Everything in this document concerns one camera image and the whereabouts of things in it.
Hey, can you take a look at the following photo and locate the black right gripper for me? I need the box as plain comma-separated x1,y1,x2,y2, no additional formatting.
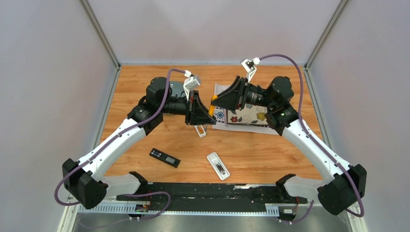
211,75,276,111

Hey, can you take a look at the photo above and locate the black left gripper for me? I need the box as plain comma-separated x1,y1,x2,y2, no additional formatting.
159,90,216,126

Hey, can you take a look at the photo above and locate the yellow handled screwdriver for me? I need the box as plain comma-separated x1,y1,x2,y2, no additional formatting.
208,95,217,116

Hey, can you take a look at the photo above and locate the short white remote control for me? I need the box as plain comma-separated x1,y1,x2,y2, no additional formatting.
207,152,231,181

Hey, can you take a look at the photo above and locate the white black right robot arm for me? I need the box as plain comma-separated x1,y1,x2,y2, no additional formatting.
211,76,367,216

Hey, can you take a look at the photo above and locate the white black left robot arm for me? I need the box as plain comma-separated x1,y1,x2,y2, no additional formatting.
62,75,216,209

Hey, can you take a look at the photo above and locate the long white remote control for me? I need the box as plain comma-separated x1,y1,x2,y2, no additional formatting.
194,125,206,138

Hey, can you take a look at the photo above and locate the black remote control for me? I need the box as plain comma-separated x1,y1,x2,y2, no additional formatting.
149,148,181,168

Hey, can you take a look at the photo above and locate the black battery in short remote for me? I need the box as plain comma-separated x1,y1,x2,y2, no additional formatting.
216,164,225,174

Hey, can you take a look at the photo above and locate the white patterned placemat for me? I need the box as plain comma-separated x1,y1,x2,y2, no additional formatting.
212,83,279,136

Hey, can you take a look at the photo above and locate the floral square ceramic plate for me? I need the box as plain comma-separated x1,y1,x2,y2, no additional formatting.
227,104,268,127

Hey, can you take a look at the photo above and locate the teal round plate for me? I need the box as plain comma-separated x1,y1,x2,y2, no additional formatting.
170,81,185,97

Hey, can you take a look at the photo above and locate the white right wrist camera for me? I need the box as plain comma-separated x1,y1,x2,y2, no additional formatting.
240,57,261,83

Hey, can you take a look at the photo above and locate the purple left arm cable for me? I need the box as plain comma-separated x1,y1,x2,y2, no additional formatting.
54,69,193,206

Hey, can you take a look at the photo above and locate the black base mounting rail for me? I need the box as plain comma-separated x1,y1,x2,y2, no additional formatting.
116,172,308,220

